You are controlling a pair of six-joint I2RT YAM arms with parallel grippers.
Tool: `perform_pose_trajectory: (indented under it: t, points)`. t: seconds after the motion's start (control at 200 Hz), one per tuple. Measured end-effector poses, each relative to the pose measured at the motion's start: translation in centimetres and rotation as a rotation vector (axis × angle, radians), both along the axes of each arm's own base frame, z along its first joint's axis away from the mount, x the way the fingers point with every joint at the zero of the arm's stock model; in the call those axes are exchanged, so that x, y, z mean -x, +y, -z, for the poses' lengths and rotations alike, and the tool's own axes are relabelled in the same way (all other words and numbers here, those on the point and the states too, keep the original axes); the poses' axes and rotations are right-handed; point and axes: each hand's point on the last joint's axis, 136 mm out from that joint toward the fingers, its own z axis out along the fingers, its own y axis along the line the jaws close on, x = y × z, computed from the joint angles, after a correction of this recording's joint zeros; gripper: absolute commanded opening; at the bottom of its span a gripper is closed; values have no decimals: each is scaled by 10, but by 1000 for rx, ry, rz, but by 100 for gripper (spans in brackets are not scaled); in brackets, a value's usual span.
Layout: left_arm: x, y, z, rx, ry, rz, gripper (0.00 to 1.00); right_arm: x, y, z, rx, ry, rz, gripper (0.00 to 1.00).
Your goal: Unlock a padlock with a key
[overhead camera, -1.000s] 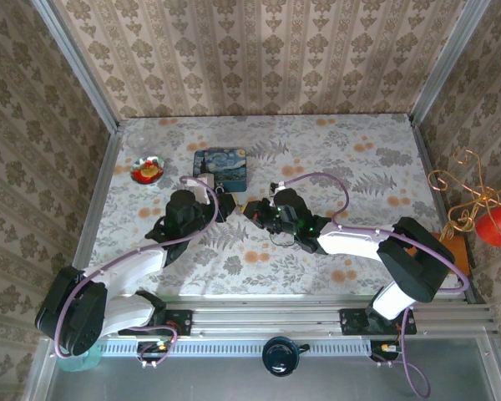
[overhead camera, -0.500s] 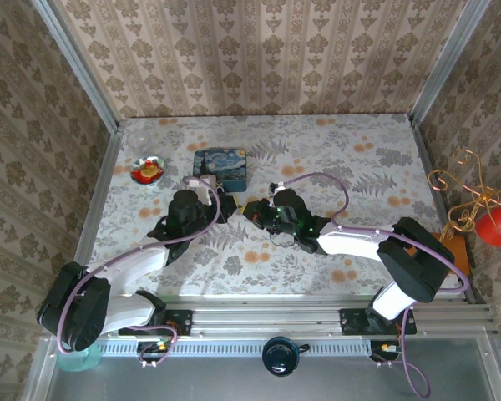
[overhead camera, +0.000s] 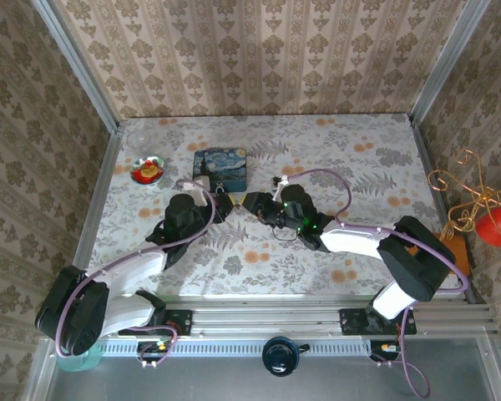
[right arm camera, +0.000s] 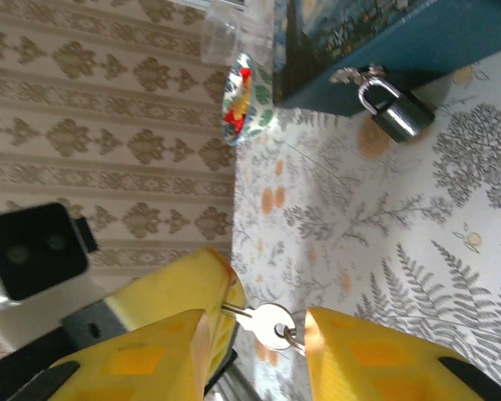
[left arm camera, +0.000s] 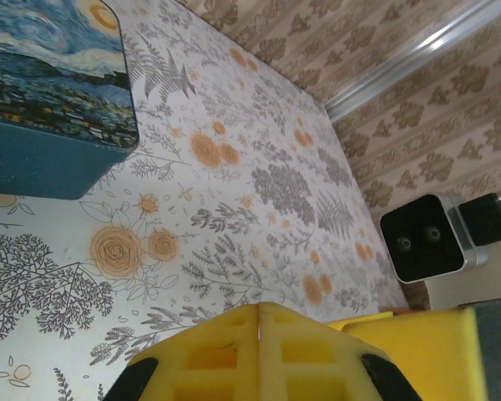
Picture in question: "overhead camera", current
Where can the starry night painted square box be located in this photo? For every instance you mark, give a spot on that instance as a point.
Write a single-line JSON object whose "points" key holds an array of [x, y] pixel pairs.
{"points": [[221, 165]]}

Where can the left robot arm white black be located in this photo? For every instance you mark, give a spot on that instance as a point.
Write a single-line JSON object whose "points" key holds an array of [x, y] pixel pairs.
{"points": [[121, 269]]}

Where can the small bowl with colourful contents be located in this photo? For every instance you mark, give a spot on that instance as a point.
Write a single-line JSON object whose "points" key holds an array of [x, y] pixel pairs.
{"points": [[148, 169]]}

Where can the floral tablecloth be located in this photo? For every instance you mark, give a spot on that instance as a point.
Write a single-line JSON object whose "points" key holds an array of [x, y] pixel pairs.
{"points": [[275, 267]]}

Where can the clear glass bowl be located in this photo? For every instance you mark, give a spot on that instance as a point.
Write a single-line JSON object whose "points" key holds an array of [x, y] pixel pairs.
{"points": [[138, 140]]}

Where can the black connector box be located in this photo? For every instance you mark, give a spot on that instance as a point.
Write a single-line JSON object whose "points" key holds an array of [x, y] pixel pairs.
{"points": [[150, 348], [386, 350]]}

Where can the dark blue mug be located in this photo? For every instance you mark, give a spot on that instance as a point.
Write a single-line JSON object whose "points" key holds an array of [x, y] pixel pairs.
{"points": [[280, 356]]}

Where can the orange wooden board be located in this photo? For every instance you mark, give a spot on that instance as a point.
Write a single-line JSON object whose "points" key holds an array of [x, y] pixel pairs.
{"points": [[459, 255]]}

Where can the green translucent plastic cup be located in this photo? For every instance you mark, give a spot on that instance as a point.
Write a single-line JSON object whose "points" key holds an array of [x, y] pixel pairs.
{"points": [[79, 362]]}

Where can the aluminium frame side rail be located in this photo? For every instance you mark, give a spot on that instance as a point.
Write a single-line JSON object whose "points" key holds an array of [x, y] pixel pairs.
{"points": [[432, 175], [96, 209]]}

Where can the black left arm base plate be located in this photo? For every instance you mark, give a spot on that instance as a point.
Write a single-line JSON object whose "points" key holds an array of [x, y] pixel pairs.
{"points": [[179, 321]]}

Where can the aluminium frame cross rail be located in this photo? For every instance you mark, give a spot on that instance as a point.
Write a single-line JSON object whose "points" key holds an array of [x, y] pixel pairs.
{"points": [[267, 319]]}

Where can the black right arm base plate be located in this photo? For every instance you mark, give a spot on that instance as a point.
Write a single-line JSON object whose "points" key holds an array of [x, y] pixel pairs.
{"points": [[352, 321]]}

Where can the aluminium frame post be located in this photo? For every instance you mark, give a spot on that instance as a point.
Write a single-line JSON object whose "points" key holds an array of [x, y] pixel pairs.
{"points": [[446, 62], [77, 62]]}

